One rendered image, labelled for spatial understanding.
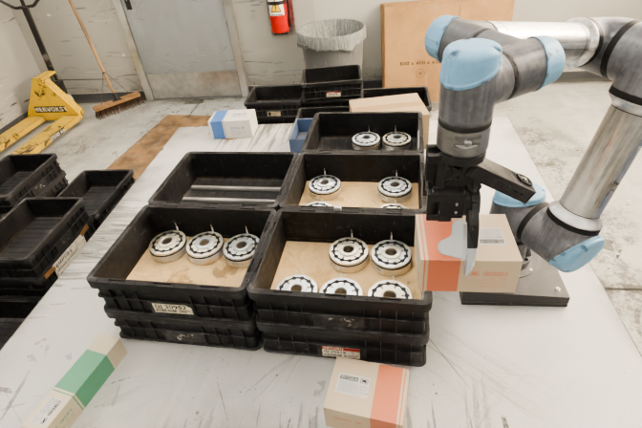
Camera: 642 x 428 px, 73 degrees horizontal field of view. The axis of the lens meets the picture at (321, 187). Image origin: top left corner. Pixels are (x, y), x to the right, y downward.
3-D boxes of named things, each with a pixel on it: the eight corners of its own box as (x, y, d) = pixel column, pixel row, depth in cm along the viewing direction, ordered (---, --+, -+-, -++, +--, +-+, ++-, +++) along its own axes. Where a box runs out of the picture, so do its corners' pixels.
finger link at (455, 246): (437, 274, 71) (436, 219, 71) (474, 274, 70) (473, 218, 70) (438, 279, 68) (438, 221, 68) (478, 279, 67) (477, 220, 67)
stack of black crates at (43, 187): (45, 218, 261) (8, 154, 236) (91, 218, 257) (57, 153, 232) (-2, 266, 229) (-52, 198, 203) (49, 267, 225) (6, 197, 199)
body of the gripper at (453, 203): (421, 197, 76) (424, 136, 69) (473, 196, 75) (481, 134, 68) (426, 224, 70) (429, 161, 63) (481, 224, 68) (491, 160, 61)
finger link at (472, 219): (461, 245, 71) (460, 192, 71) (473, 245, 70) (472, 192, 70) (467, 249, 66) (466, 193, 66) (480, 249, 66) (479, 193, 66)
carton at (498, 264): (499, 244, 83) (504, 214, 79) (515, 292, 73) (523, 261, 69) (414, 244, 85) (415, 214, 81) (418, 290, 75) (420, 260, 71)
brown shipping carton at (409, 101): (356, 156, 180) (354, 121, 171) (351, 132, 199) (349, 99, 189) (428, 149, 180) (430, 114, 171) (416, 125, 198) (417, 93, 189)
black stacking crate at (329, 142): (420, 139, 165) (421, 112, 159) (422, 183, 142) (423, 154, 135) (318, 139, 173) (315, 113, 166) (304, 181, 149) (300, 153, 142)
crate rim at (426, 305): (427, 220, 112) (427, 212, 111) (432, 313, 88) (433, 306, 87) (278, 214, 119) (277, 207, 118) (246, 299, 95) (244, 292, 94)
